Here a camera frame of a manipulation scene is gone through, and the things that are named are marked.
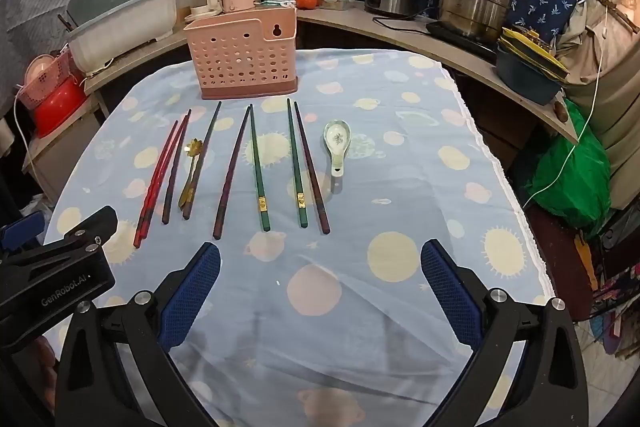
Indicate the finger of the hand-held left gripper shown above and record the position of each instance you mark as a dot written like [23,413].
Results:
[22,229]
[95,227]

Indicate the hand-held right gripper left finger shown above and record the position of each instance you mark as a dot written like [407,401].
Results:
[192,292]

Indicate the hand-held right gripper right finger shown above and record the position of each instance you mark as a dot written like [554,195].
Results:
[450,297]

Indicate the dark brown chopstick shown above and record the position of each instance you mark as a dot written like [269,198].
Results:
[190,204]

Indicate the gold flower spoon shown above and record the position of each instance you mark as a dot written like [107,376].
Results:
[192,147]

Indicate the green chopstick gold band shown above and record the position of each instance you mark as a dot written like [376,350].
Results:
[257,162]
[296,162]

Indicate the white ceramic spoon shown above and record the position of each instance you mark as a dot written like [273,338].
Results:
[336,137]

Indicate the pink perforated utensil holder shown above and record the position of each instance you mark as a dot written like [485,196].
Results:
[235,57]

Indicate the blue printed tablecloth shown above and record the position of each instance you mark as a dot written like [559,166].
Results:
[350,207]

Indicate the pink plastic basket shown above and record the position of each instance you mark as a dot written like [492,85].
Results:
[50,77]

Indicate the grey wood side table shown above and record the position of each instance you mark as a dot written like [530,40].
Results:
[125,67]

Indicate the pink round lid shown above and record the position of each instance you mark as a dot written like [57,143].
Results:
[37,67]

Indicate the green plastic bag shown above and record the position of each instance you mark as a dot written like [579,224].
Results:
[570,177]

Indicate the blue white dish drainer box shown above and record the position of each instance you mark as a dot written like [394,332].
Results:
[120,32]

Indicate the dark wooden utensil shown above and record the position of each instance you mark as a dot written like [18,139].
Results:
[65,22]

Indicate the dark teal bowl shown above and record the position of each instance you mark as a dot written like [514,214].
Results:
[525,79]

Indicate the yellow grey bowl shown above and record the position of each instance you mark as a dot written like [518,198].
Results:
[545,64]

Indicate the black induction cooker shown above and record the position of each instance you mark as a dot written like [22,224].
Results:
[465,44]

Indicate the light wooden counter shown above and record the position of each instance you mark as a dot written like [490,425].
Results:
[400,42]

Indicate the blue white wipes packet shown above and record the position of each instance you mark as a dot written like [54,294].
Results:
[275,2]

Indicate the red tomato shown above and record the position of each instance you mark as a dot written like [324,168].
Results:
[307,0]

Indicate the clear food container green lid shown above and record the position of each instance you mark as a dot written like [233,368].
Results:
[337,2]

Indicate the wooden stick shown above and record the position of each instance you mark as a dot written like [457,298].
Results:
[615,14]

